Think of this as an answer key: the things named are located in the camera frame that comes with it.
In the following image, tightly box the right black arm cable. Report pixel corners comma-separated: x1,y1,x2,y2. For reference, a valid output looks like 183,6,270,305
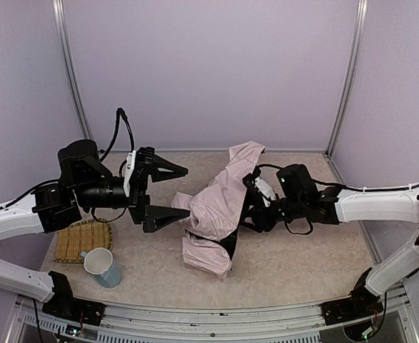
257,163,419,237

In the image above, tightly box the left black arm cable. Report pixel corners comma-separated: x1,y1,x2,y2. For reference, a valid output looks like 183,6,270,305
0,107,136,222

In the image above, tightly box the woven bamboo tray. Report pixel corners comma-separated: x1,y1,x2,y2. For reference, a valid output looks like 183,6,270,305
54,219,113,264

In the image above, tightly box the left aluminium frame post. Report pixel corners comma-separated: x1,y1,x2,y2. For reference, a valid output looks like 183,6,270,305
51,0,94,139

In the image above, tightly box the light blue plastic pitcher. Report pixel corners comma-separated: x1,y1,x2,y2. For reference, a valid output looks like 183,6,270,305
80,247,121,289

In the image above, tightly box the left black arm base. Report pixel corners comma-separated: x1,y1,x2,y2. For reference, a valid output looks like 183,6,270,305
42,271,106,327

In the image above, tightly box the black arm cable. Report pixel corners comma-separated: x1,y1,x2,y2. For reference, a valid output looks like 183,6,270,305
257,163,419,237
0,107,136,222

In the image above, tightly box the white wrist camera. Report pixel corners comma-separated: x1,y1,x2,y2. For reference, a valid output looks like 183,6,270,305
253,177,278,208
123,149,136,198

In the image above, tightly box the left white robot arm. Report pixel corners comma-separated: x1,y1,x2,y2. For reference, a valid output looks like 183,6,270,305
0,139,190,305

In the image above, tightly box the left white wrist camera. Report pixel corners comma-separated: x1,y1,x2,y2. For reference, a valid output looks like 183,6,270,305
123,149,136,198

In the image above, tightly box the aluminium front rail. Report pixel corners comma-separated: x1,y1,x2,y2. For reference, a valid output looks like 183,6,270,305
4,285,419,342

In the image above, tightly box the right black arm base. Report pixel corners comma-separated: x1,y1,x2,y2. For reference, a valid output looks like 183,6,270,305
320,285,384,325

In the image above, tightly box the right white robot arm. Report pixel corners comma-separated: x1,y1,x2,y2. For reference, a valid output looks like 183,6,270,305
242,164,419,306

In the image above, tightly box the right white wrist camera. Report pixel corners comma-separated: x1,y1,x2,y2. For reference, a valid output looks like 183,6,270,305
253,177,278,208

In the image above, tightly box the pink and black folding umbrella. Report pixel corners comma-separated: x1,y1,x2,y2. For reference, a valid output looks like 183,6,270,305
171,141,266,280

